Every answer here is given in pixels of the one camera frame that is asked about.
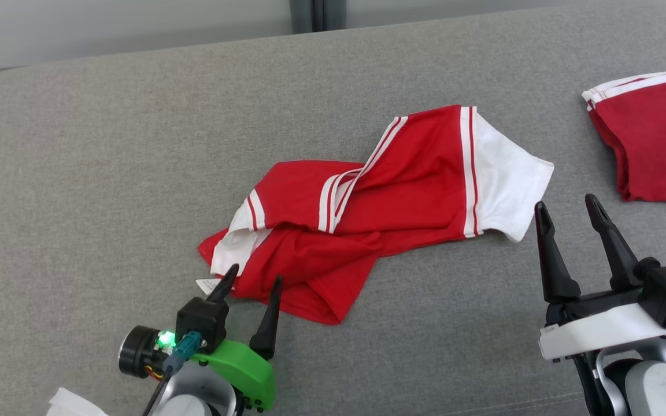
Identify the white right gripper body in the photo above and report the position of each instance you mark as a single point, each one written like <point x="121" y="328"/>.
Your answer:
<point x="599" y="332"/>

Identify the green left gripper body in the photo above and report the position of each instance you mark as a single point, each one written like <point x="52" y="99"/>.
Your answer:
<point x="249" y="375"/>

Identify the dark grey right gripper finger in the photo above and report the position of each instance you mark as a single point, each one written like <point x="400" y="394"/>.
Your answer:
<point x="619" y="254"/>
<point x="555" y="266"/>

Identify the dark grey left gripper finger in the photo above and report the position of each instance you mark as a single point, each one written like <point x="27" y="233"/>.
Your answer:
<point x="226" y="286"/>
<point x="268" y="329"/>

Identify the red shorts white waistband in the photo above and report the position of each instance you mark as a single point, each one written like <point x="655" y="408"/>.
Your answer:
<point x="657" y="144"/>

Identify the red white sleeved jersey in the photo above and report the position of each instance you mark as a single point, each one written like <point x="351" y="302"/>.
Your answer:
<point x="414" y="190"/>

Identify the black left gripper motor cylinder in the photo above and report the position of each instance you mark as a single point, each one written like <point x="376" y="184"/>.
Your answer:
<point x="136" y="352"/>

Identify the white crumpled cloth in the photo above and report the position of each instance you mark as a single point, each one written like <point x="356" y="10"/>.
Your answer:
<point x="73" y="404"/>

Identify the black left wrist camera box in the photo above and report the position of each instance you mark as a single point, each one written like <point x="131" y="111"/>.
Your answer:
<point x="203" y="318"/>

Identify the grey partition post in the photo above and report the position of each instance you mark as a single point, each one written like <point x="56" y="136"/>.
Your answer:
<point x="317" y="14"/>

